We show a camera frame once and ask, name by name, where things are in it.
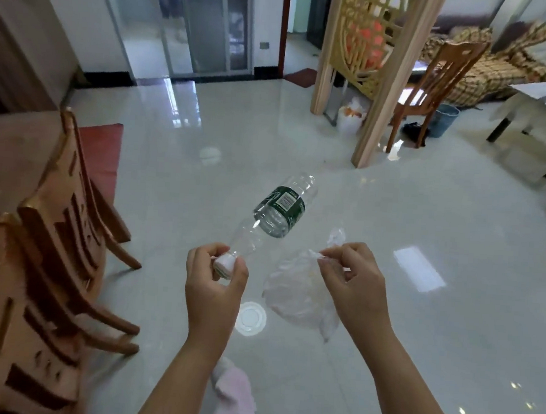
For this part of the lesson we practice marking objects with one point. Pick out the sofa with plaid cover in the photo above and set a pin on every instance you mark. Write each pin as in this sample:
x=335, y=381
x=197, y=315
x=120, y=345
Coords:
x=502, y=66

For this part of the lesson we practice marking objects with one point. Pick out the glass sliding door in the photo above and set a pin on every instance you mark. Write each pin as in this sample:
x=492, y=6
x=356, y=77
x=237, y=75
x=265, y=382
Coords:
x=197, y=22

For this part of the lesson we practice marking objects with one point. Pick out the blue trash bin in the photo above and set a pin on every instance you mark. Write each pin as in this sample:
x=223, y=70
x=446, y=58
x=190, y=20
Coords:
x=443, y=121

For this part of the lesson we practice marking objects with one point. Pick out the black item on floor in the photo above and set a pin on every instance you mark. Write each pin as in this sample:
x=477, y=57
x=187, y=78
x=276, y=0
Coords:
x=415, y=133

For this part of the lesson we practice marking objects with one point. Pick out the wall outlet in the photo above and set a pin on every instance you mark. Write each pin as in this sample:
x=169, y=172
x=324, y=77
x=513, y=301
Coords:
x=265, y=46

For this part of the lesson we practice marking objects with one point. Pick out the white plastic lid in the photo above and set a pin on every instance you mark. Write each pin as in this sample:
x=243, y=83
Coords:
x=251, y=318

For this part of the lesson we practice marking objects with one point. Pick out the person's left hand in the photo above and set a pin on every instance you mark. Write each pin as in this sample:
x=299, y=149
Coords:
x=210, y=303

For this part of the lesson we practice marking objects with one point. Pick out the red floor mat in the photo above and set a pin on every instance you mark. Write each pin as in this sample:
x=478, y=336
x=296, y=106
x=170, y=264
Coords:
x=100, y=155

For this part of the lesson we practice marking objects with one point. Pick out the person's right forearm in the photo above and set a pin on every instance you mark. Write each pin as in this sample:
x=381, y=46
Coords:
x=404, y=391

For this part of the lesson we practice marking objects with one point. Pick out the clear bottle with green label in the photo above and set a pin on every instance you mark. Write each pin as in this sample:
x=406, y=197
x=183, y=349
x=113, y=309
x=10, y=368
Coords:
x=280, y=209

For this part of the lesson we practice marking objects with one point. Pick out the person's left thumb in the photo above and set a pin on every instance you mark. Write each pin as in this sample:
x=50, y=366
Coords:
x=240, y=277

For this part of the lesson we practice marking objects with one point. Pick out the person's right thumb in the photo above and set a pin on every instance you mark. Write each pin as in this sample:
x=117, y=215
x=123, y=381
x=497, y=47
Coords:
x=331, y=270

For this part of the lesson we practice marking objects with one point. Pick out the white table with dark legs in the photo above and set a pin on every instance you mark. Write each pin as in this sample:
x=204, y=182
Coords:
x=541, y=104

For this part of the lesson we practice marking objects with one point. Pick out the small red door mat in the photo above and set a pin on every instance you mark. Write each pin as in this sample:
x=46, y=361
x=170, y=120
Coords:
x=301, y=77

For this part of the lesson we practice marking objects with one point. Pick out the person's left forearm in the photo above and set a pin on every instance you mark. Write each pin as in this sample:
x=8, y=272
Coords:
x=181, y=384

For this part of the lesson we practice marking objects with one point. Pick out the wooden lattice partition screen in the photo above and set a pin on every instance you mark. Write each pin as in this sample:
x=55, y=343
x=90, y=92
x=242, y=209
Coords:
x=359, y=42

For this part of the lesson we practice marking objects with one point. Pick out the wooden chair with slatted back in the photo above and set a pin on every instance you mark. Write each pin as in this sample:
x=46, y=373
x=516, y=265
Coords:
x=443, y=72

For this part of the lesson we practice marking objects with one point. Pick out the clear plastic bag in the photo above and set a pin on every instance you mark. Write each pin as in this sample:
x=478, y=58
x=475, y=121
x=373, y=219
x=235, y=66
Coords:
x=295, y=294

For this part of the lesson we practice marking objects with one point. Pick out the brown wooden cabinet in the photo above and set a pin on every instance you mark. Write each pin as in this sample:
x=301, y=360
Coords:
x=12, y=69

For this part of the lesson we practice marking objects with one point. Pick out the person's right hand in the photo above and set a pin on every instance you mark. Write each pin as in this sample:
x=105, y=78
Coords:
x=362, y=299

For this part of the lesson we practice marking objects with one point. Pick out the pink cloth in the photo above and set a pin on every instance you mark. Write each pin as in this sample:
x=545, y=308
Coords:
x=236, y=398

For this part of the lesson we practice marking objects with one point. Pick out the white plastic bag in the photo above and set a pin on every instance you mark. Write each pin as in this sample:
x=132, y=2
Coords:
x=350, y=119

